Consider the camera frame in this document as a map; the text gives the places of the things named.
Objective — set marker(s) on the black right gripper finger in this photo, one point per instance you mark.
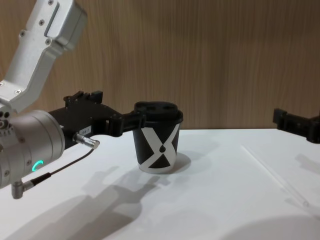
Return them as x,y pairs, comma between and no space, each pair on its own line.
292,123

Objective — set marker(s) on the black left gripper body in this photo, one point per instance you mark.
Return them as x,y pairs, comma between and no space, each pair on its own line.
82,115

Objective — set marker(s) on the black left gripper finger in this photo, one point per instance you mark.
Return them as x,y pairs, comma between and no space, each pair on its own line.
127,122

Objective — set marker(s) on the black paper cup white cross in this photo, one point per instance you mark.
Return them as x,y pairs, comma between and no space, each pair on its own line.
150,147

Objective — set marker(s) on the white paper-wrapped straw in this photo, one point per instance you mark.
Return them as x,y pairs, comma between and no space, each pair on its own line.
265,167

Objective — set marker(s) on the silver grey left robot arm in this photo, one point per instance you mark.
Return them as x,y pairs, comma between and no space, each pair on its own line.
32,140

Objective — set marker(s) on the black plastic cup lid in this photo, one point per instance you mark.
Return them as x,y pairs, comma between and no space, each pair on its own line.
160,111

